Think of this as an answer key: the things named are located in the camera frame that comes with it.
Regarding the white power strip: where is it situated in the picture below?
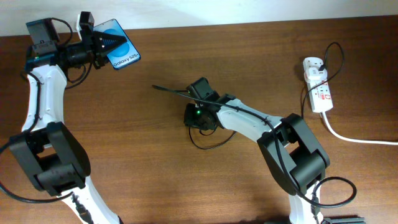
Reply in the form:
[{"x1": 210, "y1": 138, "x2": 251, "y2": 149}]
[{"x1": 306, "y1": 72, "x2": 333, "y2": 113}]

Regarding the white charger adapter plug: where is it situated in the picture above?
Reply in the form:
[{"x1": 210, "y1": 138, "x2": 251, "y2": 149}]
[{"x1": 303, "y1": 57, "x2": 327, "y2": 83}]

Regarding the thin black charger cable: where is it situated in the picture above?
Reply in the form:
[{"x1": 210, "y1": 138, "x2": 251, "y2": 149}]
[{"x1": 188, "y1": 42, "x2": 345, "y2": 151}]

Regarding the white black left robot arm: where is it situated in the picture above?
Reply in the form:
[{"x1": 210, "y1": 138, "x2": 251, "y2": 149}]
[{"x1": 9, "y1": 31, "x2": 127, "y2": 223}]

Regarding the white power strip cord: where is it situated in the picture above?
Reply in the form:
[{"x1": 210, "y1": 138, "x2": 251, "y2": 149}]
[{"x1": 320, "y1": 111, "x2": 398, "y2": 146}]

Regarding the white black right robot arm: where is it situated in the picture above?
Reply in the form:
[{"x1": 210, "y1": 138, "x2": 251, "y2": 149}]
[{"x1": 184, "y1": 90, "x2": 330, "y2": 223}]

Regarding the black base bracket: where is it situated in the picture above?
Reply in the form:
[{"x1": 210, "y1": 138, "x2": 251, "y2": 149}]
[{"x1": 322, "y1": 217, "x2": 366, "y2": 224}]

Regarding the blue Samsung smartphone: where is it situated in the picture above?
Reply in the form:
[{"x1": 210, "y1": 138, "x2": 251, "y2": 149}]
[{"x1": 93, "y1": 18, "x2": 142, "y2": 71}]

